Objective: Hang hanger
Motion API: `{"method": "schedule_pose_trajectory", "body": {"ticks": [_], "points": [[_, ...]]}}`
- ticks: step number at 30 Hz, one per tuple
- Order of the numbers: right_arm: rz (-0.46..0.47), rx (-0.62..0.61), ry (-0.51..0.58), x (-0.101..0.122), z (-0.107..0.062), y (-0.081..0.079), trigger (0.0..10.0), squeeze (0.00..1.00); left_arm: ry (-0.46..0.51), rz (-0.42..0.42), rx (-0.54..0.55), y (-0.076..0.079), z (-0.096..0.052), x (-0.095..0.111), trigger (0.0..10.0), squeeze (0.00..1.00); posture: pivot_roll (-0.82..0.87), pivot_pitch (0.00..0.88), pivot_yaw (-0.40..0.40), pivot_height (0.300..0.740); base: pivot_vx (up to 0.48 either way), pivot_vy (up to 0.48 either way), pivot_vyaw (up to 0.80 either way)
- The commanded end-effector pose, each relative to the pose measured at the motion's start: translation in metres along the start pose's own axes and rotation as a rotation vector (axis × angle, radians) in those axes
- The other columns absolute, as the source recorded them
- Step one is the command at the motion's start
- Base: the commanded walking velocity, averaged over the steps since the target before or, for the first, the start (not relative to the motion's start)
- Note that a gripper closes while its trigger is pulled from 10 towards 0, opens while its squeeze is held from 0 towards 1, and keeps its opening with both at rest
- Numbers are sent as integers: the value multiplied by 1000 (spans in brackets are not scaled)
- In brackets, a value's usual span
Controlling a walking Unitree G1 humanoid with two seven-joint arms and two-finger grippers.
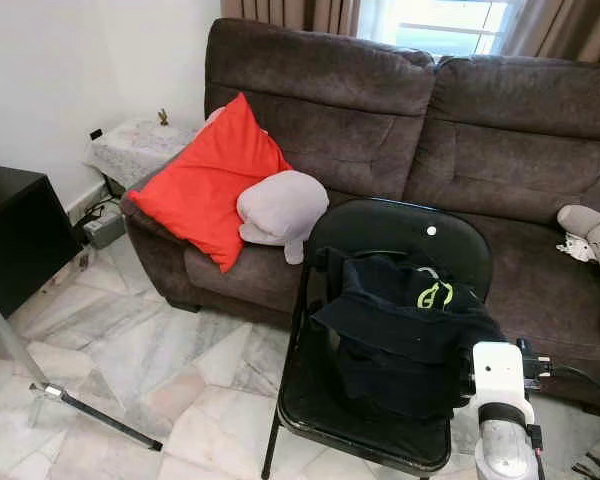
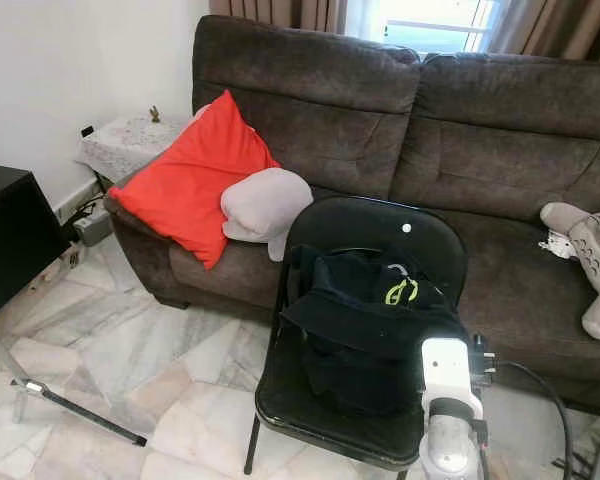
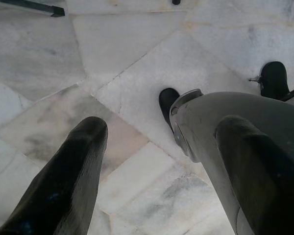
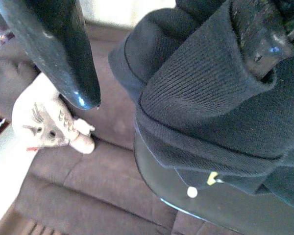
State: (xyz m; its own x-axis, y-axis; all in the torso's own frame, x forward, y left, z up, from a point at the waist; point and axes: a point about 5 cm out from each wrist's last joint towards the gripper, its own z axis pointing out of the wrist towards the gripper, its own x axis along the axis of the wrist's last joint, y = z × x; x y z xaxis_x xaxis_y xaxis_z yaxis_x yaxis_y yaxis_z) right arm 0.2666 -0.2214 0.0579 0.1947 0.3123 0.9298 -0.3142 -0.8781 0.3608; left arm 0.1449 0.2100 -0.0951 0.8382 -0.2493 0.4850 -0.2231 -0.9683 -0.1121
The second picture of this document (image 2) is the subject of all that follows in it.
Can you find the dark navy shirt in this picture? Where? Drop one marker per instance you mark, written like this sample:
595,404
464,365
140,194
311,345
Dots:
360,340

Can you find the yellow-green hanger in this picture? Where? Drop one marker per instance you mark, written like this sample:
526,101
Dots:
415,288

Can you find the silver metal clothes rack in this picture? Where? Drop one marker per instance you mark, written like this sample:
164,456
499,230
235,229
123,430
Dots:
0,352

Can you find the grey Totoro plush toy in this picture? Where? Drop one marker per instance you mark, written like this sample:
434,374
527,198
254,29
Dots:
595,245

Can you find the black TV console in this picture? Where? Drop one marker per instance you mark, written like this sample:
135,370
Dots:
10,240

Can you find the black folding chair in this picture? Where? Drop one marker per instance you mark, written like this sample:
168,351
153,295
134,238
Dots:
360,222

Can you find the grey power box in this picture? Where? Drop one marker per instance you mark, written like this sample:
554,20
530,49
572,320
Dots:
92,227

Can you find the pale grey plush pillow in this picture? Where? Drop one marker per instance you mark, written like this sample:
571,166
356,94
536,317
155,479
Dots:
265,203

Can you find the dark brown fabric sofa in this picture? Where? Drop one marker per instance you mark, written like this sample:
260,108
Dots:
340,120

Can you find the lace-covered side table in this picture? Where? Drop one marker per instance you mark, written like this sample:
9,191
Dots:
125,145

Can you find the bright window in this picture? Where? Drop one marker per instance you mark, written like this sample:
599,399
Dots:
430,25

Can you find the red square cushion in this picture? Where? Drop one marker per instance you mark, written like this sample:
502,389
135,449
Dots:
190,185

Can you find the brown curtain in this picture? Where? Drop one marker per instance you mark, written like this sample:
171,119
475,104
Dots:
560,25
280,12

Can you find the small brass ornament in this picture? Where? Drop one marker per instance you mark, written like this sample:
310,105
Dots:
155,115

